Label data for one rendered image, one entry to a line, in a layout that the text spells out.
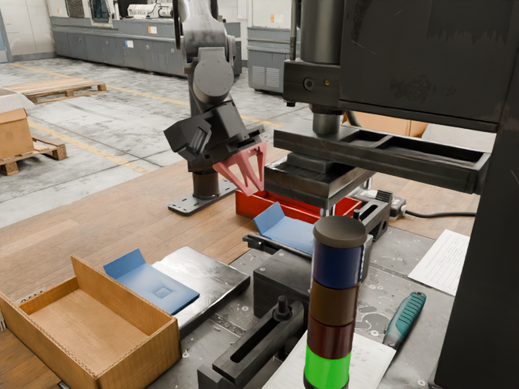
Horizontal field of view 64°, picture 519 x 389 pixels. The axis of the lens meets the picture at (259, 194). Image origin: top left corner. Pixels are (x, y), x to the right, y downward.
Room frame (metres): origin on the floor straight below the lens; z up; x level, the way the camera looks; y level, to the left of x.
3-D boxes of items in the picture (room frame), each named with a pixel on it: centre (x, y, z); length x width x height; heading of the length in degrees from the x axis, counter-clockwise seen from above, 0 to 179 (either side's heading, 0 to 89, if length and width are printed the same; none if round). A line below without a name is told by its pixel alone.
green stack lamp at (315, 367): (0.26, -0.06, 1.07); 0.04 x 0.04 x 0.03
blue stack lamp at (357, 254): (0.26, -0.06, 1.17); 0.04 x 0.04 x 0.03
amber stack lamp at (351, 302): (0.26, -0.06, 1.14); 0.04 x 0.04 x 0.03
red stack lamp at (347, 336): (0.26, -0.06, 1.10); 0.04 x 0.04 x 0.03
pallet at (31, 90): (6.54, 3.21, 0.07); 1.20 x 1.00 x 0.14; 141
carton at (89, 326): (0.44, 0.24, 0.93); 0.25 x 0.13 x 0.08; 53
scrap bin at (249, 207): (0.81, -0.08, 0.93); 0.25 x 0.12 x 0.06; 53
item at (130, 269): (0.54, 0.18, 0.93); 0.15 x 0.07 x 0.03; 52
